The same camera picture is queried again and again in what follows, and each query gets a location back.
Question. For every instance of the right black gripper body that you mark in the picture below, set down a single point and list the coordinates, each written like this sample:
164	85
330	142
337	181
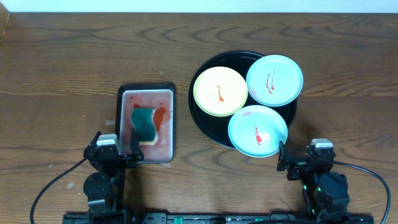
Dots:
296	170

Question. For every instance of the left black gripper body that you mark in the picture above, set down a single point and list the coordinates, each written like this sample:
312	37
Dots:
115	157

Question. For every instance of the green yellow sponge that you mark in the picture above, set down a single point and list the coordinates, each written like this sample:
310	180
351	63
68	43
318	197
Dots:
143	122

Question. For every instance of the mint plate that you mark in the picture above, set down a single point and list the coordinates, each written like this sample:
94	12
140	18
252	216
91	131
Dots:
274	80
257	131

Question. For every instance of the yellow plate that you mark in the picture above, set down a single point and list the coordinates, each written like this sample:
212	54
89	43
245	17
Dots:
220	91

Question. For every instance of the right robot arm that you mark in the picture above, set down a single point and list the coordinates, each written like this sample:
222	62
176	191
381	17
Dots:
325	192

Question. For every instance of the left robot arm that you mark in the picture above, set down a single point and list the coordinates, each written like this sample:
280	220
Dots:
105	188

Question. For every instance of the black rectangular soap tray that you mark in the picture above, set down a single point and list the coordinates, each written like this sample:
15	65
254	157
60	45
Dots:
159	96

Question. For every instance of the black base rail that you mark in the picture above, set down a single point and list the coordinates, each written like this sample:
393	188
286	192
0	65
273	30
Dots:
162	218

